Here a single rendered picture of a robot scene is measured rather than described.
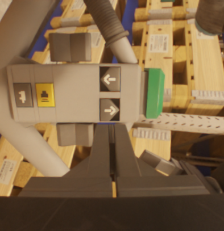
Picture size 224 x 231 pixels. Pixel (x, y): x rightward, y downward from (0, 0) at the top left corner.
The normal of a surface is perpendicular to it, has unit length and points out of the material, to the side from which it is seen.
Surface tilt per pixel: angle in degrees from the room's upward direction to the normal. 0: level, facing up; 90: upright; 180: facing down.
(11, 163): 90
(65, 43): 57
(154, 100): 74
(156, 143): 90
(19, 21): 69
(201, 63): 90
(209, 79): 90
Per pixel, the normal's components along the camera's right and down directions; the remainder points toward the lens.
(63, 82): 0.02, 0.28
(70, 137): 0.31, 0.27
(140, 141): -0.18, -0.44
